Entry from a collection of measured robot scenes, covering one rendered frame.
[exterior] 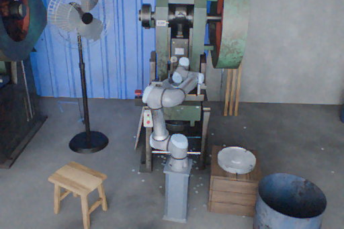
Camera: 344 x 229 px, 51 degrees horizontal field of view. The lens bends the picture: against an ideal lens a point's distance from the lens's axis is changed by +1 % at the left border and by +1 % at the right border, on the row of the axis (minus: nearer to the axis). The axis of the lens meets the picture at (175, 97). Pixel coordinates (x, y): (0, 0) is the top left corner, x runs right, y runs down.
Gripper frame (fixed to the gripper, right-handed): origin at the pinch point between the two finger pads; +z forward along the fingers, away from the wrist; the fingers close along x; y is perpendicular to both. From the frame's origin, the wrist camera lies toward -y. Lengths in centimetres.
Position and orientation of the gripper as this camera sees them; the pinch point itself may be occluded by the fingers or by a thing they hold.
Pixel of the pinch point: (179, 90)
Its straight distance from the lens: 284.8
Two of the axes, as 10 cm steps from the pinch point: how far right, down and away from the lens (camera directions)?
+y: 10.0, 0.1, 0.5
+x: -0.2, -7.8, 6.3
